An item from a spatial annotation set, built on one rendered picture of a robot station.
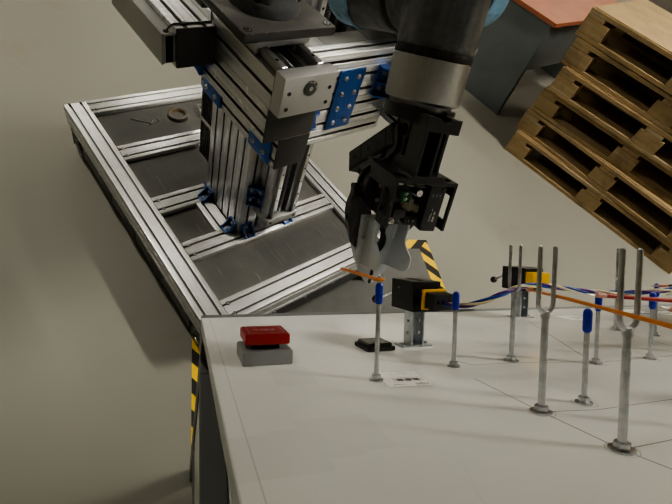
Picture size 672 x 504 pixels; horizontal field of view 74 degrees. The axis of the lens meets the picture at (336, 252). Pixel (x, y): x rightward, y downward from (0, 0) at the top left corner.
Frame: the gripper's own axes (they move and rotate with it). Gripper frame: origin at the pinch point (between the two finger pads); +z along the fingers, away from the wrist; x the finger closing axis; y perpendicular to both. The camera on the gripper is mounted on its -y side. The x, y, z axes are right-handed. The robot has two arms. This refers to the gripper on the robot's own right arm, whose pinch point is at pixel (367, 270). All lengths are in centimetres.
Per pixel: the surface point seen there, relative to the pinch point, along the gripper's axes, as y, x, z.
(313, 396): 14.9, -10.8, 4.7
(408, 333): 0.2, 8.7, 9.9
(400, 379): 13.2, -0.7, 5.4
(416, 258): -126, 99, 64
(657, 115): -135, 232, -22
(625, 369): 27.6, 5.9, -7.6
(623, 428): 29.4, 5.9, -3.9
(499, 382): 16.6, 8.7, 3.9
